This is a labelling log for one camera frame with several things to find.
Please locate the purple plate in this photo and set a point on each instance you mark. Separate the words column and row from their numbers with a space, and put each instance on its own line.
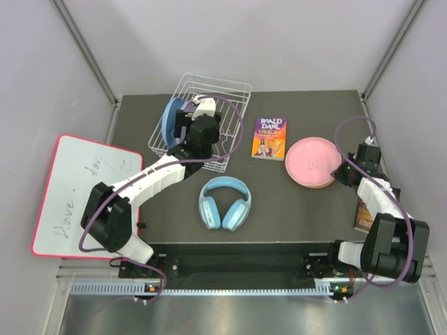
column 188, row 107

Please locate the red-framed whiteboard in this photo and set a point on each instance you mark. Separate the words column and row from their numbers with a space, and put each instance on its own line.
column 77, row 166

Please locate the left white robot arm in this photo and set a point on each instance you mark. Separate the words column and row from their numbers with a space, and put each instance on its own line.
column 108, row 216

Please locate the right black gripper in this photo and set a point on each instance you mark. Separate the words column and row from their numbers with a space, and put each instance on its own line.
column 338, row 174

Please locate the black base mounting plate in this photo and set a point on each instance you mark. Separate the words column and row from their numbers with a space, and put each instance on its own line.
column 219, row 265

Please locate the Roald Dahl paperback book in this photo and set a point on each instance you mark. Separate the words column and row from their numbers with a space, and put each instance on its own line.
column 269, row 141

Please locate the grey slotted cable duct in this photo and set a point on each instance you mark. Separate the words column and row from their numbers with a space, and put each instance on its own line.
column 148, row 289

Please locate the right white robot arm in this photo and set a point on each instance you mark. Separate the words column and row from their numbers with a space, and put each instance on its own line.
column 396, row 243

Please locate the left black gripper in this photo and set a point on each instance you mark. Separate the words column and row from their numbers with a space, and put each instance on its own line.
column 183, row 119

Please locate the white wire dish rack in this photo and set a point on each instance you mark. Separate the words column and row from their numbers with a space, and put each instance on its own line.
column 232, row 99

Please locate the light blue headphones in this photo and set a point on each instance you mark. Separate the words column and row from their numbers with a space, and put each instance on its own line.
column 224, row 202

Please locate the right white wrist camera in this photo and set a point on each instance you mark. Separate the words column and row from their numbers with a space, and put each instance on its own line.
column 370, row 141

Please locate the pink plate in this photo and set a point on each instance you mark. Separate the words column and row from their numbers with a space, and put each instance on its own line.
column 312, row 160

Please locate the orange plate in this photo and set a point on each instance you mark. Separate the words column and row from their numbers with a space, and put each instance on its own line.
column 319, row 186

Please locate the dark brown book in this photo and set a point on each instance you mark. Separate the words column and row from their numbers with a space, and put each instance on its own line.
column 363, row 220

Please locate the blue plate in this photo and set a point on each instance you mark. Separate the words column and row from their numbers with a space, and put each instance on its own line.
column 168, row 121

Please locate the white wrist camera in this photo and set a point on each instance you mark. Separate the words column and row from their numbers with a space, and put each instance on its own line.
column 204, row 107
column 370, row 141

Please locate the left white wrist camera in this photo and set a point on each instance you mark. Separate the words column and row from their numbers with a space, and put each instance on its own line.
column 204, row 107

